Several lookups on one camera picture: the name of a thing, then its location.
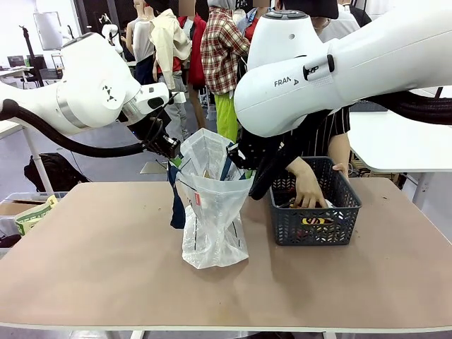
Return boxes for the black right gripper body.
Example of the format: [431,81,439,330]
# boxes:
[227,128,280,171]

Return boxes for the person's right forearm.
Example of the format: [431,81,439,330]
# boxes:
[285,155,311,177]

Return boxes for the mannequin red shirt blue overshirt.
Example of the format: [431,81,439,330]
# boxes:
[235,6,264,42]

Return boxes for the black left arm cable sleeve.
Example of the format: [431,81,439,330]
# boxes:
[0,98,167,159]

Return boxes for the white board on stand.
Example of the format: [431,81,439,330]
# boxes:
[32,11,64,52]

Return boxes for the green printed cardboard box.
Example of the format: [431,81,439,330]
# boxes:
[13,194,59,236]

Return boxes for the yellow black snack packet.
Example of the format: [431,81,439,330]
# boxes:
[301,216,335,227]

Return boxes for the black tripod with thick pole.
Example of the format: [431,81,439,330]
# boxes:
[18,25,46,88]

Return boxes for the mannequin plaid shirt green pants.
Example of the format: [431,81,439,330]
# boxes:
[200,0,252,143]

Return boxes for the mannequin with white tank top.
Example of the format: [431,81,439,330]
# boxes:
[126,0,158,86]

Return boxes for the large clear plastic crate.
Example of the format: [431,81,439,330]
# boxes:
[0,191,69,250]

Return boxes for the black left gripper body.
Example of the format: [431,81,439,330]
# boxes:
[126,112,182,160]

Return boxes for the person's left hand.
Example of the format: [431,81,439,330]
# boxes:
[331,162,351,182]

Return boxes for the person in striped shirt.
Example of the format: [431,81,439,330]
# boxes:
[280,0,372,167]

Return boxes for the black backpack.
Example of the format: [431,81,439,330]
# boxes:
[23,153,91,194]

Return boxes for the clear plastic shopping bag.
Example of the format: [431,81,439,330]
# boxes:
[168,127,256,270]

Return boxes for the mannequin with red jacket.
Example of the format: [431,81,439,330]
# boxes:
[177,13,210,132]

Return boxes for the mannequin with cream jacket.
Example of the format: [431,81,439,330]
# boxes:
[148,0,194,142]

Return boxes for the dark grey plastic basket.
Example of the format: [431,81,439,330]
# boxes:
[268,155,363,247]

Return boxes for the person's left forearm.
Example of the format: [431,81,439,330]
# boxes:
[327,131,351,166]

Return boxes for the white side table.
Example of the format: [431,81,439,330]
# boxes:
[0,119,54,194]

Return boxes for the person's right hand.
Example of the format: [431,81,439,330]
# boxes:
[292,168,328,210]

